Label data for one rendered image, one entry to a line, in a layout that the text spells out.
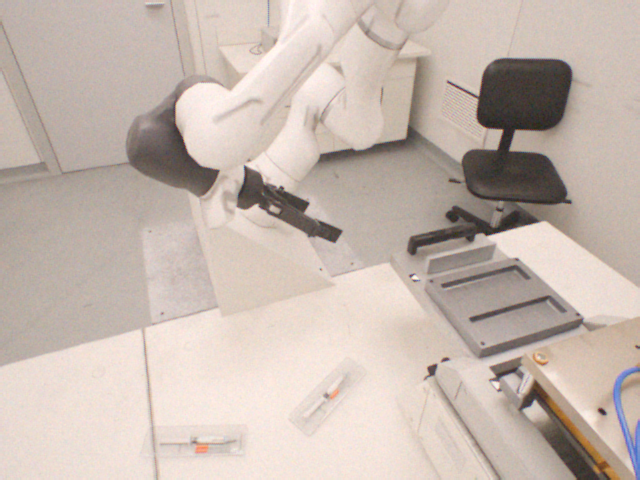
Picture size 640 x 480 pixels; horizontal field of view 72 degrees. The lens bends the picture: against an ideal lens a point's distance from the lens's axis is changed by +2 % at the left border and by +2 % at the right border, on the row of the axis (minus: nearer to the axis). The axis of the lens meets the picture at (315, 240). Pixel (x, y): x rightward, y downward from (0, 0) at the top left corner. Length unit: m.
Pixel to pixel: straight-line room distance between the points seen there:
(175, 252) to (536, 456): 1.00
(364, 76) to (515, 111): 1.54
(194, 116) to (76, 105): 2.82
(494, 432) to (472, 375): 0.08
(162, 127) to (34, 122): 2.79
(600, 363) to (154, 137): 0.65
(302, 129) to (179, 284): 0.51
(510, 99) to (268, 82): 1.90
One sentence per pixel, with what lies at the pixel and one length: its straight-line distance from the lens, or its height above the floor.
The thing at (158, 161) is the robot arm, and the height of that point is 1.24.
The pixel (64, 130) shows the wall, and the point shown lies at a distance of 3.48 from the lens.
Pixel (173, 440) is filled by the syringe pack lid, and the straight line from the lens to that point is 0.91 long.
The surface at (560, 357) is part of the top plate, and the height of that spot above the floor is 1.11.
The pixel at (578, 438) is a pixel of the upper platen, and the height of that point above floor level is 1.04.
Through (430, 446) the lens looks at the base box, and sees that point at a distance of 0.87.
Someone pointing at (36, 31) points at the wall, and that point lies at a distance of 3.31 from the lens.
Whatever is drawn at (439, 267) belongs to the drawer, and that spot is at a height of 0.98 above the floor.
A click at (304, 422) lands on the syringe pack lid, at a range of 0.89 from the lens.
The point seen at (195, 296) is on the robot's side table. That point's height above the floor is 0.75.
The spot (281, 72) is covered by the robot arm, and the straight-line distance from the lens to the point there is 0.62.
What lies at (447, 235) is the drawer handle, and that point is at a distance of 0.93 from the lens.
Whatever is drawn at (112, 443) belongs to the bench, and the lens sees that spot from 0.97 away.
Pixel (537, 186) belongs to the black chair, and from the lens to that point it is 2.29.
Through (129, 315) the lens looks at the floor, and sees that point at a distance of 2.26.
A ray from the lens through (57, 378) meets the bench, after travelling 1.10.
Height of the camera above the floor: 1.54
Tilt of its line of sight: 38 degrees down
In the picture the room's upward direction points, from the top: straight up
